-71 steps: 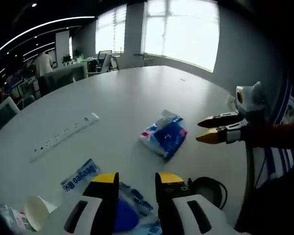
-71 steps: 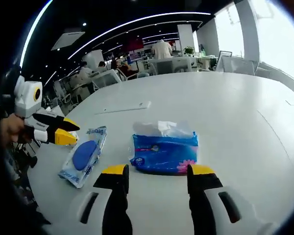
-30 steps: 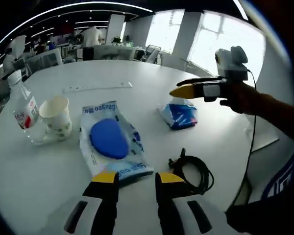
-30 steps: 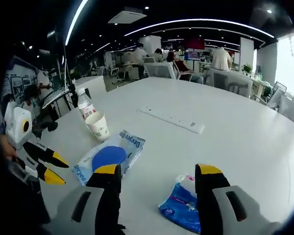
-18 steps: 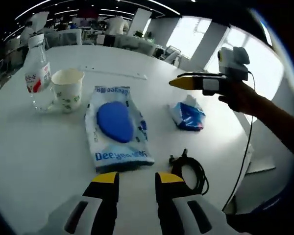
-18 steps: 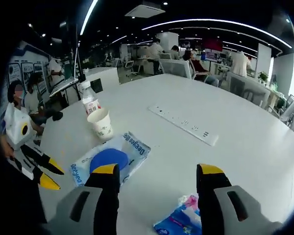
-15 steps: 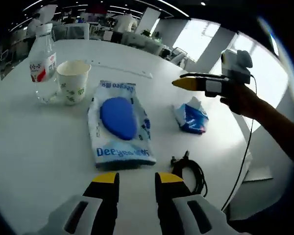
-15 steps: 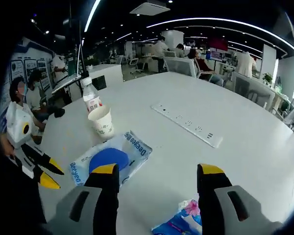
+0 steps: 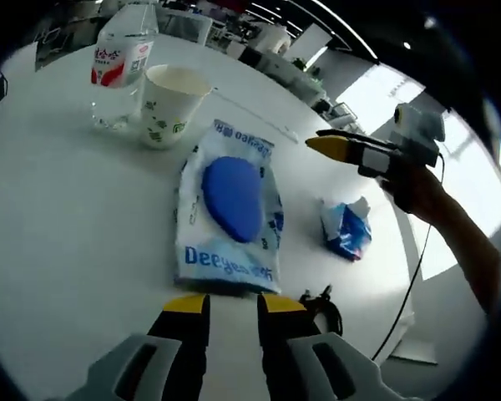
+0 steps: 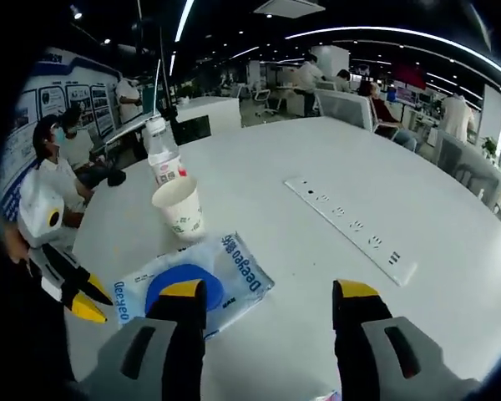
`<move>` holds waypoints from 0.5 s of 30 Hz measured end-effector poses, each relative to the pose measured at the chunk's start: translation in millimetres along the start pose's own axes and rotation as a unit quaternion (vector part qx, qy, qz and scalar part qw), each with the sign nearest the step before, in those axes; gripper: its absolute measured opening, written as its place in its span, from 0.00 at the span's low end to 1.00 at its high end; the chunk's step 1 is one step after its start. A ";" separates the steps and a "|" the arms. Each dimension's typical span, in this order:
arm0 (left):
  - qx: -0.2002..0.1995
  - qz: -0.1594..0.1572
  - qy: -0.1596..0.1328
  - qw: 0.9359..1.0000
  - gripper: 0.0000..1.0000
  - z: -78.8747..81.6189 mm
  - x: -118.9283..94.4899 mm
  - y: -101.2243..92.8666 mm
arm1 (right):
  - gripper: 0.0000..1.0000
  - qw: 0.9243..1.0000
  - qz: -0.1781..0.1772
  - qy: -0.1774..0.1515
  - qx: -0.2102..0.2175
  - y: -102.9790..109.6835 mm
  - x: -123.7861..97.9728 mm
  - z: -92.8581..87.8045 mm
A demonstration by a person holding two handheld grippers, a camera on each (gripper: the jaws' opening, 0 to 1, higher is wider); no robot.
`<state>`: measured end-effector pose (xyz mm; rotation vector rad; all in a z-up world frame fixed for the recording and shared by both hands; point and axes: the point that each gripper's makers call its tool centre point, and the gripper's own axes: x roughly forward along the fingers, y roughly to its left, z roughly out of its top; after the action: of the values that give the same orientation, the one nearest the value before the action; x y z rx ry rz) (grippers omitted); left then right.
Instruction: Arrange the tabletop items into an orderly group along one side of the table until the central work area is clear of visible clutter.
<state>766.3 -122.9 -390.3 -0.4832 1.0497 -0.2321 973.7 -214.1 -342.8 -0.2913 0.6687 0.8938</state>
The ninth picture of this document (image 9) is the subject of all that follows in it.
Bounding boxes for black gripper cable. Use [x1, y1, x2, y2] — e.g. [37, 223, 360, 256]
[369, 152, 446, 363]

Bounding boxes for clear plastic water bottle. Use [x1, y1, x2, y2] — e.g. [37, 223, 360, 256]
[88, 0, 160, 131]

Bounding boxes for white paper cup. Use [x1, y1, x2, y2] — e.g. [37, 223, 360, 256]
[139, 63, 213, 150]

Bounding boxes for blue tissue pack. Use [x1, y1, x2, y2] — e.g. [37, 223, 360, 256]
[319, 195, 373, 262]

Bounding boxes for person's right hand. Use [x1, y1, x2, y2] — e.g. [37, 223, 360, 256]
[379, 165, 448, 219]

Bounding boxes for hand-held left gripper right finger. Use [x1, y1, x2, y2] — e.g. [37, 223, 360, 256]
[256, 293, 397, 401]

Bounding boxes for blue wet wipes pack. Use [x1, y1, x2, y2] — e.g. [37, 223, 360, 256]
[173, 119, 286, 296]

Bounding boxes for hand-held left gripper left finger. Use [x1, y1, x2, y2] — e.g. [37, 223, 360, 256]
[73, 293, 212, 401]

